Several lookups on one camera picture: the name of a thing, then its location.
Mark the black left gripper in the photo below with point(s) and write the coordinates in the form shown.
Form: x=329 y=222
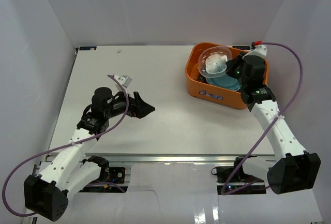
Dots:
x=134 y=105

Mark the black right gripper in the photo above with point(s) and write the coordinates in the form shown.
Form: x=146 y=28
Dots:
x=231 y=64

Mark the light teal round plate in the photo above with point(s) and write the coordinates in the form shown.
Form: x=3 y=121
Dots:
x=225 y=82

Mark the clear glass bowl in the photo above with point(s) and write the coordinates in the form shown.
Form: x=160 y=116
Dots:
x=212 y=62

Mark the black floral square plate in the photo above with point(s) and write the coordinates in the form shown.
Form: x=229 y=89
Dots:
x=201 y=79

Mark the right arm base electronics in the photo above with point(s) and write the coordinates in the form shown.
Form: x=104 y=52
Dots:
x=222 y=173

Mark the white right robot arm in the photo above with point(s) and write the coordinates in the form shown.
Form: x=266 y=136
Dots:
x=295 y=168

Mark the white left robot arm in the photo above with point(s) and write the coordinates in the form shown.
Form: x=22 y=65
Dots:
x=49 y=192

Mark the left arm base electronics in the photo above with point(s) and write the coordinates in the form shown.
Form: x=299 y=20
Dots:
x=115 y=182

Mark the orange plastic bin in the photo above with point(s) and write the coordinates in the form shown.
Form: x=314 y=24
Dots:
x=241 y=99

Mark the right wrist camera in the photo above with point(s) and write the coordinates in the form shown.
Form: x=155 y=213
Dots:
x=258 y=49

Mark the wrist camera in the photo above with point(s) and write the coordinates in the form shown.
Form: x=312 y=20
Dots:
x=124 y=80
x=258 y=49

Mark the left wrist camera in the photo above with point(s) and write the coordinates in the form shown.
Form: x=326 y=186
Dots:
x=124 y=80

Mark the aluminium table edge rail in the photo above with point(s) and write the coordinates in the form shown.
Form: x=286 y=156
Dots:
x=131 y=159

